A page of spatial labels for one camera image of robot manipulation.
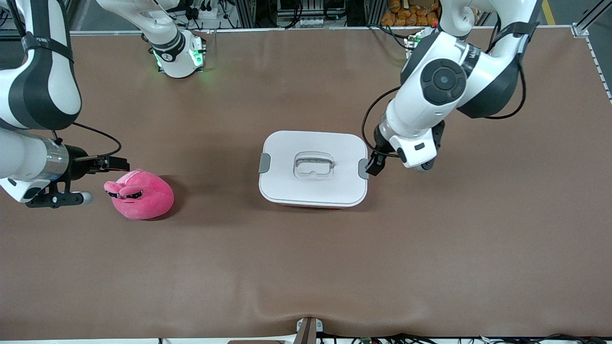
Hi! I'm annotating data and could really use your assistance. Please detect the pink plush toy with sunglasses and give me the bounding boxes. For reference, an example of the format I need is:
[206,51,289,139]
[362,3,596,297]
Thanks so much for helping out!
[104,169,175,220]

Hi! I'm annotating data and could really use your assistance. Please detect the white box lid grey latches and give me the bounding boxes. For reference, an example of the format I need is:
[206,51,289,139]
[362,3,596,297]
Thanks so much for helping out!
[258,130,370,208]

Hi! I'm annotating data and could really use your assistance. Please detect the pink translucent plastic box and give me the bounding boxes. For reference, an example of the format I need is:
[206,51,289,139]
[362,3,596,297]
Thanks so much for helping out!
[275,203,354,210]

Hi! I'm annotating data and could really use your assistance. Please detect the orange snack bags pile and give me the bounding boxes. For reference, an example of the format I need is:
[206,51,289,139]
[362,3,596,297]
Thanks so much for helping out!
[380,0,440,27]

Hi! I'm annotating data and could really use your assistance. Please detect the white power strip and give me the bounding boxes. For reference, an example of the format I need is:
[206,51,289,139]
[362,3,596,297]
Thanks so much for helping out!
[189,0,220,20]

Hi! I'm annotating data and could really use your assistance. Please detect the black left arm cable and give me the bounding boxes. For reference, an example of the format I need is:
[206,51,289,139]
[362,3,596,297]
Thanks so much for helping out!
[362,21,527,158]

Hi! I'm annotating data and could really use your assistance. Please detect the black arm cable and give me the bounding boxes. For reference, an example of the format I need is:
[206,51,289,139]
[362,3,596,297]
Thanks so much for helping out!
[72,122,122,158]
[362,21,527,158]

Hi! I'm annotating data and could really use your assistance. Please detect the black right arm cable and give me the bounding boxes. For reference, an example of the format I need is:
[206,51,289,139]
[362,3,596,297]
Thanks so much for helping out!
[72,122,122,158]

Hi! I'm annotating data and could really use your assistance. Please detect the aluminium frame post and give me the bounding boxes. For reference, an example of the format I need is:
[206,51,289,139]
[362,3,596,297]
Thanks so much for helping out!
[233,0,256,28]
[364,0,383,27]

